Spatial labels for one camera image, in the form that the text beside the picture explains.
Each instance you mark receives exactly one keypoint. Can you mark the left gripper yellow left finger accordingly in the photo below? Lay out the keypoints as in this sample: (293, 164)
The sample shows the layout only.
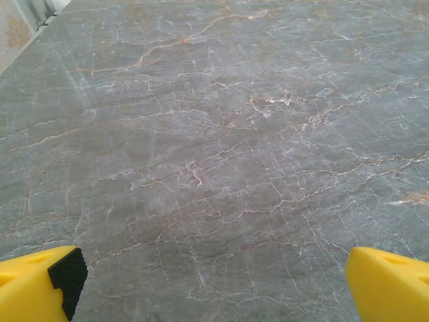
(27, 288)

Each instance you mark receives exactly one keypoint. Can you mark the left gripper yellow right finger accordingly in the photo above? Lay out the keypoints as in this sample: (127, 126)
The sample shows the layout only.
(388, 288)

